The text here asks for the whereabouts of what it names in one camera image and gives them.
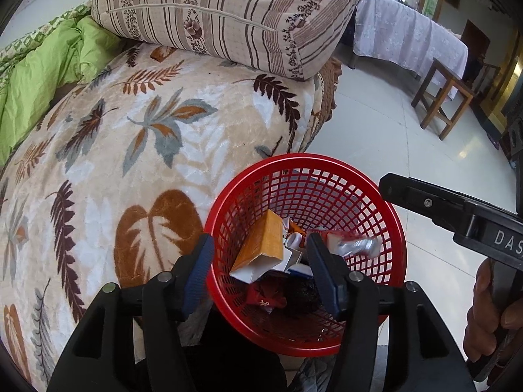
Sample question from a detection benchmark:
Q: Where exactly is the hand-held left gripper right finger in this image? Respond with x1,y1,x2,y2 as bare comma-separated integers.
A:
306,233,477,392

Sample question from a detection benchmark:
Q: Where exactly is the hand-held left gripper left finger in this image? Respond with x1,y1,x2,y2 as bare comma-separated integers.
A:
47,234,215,392

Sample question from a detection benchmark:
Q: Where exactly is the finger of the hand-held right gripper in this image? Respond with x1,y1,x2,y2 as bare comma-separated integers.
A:
378,172,483,233

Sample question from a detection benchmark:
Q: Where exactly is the black plastic bag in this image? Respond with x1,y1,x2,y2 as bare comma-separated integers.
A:
284,275,328,319

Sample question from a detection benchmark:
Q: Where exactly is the red cigarette box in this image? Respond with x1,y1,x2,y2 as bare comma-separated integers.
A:
321,231,380,258

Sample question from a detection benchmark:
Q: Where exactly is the red foot print pouch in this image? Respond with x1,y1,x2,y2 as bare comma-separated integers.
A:
245,278,289,309

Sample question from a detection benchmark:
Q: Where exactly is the orange cardboard box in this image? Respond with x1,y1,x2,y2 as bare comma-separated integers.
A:
229,210,284,284

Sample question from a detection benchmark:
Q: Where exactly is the red plastic mesh basket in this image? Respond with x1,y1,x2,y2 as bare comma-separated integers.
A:
203,153,407,358

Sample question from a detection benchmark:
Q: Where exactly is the person's right hand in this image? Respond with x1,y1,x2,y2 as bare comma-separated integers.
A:
464,259,523,362

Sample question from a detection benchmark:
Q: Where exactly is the wooden stool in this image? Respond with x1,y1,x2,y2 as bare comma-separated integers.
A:
411,58,477,140

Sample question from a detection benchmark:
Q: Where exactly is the leaf printed blanket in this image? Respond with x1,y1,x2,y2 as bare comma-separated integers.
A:
0,41,342,392

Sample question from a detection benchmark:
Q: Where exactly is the brown wooden door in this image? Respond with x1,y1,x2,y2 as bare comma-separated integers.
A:
460,20,491,66

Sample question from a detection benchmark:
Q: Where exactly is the lavender floral tablecloth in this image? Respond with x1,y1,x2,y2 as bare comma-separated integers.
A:
352,0,469,101

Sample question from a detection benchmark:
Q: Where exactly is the green quilt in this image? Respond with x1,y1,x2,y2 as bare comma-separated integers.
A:
0,4,125,168

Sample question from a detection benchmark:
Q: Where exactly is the striped floral pillow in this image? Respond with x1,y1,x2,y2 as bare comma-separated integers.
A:
90,0,370,81

